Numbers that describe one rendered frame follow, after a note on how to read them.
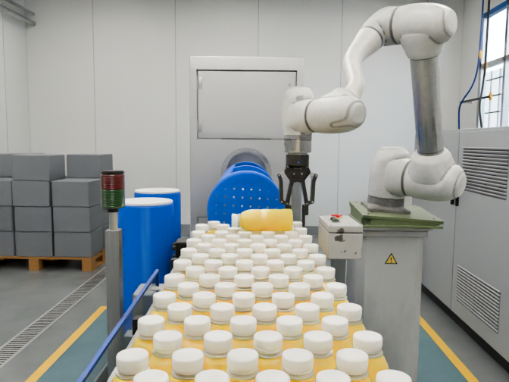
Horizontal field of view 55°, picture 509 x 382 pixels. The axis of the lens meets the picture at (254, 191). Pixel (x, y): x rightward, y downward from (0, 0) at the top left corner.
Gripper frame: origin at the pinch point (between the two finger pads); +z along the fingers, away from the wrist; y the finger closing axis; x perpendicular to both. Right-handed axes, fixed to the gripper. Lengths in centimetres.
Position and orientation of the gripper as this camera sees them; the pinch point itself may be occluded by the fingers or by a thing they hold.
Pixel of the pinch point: (296, 215)
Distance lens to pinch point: 160.2
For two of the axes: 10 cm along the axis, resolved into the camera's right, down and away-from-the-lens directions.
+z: -0.1, 9.9, 1.0
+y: -10.0, -0.1, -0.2
